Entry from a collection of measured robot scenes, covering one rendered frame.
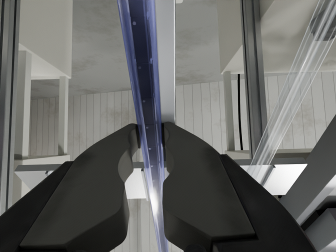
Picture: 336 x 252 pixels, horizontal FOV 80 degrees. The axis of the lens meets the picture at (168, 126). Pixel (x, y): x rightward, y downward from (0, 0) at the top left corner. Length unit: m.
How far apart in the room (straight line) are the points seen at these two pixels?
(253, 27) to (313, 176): 0.43
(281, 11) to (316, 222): 0.52
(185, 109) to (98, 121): 1.59
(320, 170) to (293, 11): 0.43
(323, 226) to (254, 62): 0.41
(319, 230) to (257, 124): 0.26
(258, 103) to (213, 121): 2.63
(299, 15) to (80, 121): 3.76
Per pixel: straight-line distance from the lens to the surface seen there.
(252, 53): 0.64
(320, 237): 0.57
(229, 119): 1.00
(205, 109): 3.26
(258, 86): 0.62
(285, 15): 0.71
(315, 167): 0.46
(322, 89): 3.59
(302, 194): 0.51
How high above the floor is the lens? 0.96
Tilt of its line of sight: 5 degrees down
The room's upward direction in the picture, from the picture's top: 178 degrees clockwise
